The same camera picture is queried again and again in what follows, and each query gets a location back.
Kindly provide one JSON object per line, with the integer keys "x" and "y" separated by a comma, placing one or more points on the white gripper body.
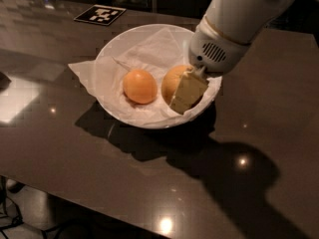
{"x": 212, "y": 52}

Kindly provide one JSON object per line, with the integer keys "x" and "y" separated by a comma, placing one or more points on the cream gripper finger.
{"x": 189, "y": 91}

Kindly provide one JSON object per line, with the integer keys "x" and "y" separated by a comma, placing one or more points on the orange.
{"x": 140, "y": 86}
{"x": 171, "y": 81}

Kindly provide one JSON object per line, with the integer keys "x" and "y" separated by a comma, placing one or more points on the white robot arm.
{"x": 240, "y": 21}

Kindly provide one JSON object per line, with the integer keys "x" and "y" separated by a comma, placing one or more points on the white bowl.
{"x": 133, "y": 40}

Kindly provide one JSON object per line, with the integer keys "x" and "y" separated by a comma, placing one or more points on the white paper napkin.
{"x": 146, "y": 53}

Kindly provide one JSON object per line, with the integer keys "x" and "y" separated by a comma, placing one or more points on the black white fiducial marker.
{"x": 100, "y": 15}

